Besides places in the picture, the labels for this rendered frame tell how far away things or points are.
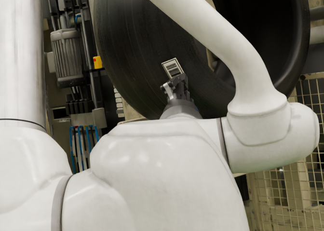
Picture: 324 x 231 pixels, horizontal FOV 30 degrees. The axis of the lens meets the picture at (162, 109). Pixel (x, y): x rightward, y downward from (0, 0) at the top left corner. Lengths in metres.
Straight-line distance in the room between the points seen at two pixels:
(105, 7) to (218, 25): 0.59
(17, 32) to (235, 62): 0.39
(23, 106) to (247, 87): 0.42
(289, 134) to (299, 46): 0.70
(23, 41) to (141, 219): 0.29
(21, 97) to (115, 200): 0.20
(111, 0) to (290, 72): 0.52
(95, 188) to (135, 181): 0.05
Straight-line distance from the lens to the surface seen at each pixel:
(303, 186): 2.20
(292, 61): 1.68
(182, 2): 0.97
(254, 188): 2.11
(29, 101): 0.74
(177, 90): 1.29
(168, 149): 0.60
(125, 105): 1.88
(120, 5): 1.48
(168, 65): 1.40
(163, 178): 0.59
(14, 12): 0.79
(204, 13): 0.98
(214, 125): 1.04
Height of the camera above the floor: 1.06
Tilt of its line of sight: 3 degrees down
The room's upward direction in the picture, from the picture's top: 9 degrees counter-clockwise
